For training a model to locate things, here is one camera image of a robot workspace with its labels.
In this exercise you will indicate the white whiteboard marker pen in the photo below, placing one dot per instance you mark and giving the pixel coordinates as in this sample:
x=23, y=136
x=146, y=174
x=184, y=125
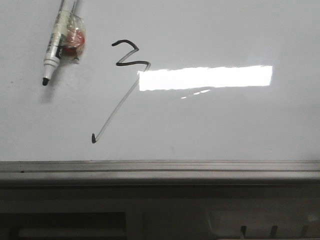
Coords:
x=53, y=53

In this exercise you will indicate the white glossy whiteboard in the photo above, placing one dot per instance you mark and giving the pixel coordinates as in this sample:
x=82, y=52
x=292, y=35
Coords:
x=164, y=80

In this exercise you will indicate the red taped marker attachment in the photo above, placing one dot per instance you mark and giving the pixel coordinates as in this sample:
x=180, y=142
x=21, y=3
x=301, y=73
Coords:
x=73, y=42

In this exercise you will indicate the grey aluminium whiteboard frame rail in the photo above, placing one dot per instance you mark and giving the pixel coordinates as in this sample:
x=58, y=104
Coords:
x=157, y=172

